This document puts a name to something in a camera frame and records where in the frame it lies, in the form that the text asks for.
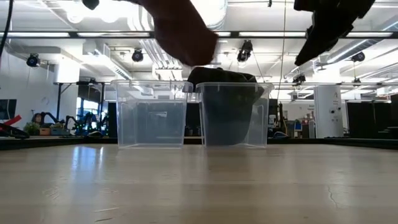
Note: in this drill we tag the black baseball cap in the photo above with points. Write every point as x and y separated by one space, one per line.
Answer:
227 109

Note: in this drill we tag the white round column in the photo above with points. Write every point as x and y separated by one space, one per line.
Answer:
329 112

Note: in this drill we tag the black partition panels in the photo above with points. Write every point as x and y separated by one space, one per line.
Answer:
370 119

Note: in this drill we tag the brown cardboard box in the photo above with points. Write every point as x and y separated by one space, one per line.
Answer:
45 131

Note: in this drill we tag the empty clear plastic bin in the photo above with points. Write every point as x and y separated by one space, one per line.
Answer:
152 124

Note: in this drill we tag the dark wall monitor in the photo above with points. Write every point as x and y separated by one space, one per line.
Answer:
7 109

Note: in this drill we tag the maroon baseball cap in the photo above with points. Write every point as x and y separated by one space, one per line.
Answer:
180 34

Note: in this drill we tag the clear plastic bin with cap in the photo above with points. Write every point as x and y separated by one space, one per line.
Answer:
262 124

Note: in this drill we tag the red bar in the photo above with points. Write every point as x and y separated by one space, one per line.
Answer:
12 120

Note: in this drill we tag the black hanging spotlight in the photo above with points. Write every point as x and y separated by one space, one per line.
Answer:
32 60
137 55
245 51
358 57
299 78

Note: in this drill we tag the background black robot arms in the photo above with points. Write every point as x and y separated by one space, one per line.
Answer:
79 124

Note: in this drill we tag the background potted green plant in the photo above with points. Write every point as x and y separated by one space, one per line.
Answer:
31 128

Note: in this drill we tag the small blue screen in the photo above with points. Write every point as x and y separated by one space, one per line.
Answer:
298 126

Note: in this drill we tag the black background stand frame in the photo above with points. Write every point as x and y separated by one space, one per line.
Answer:
59 102

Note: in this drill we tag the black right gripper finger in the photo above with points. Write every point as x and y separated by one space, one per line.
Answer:
314 51

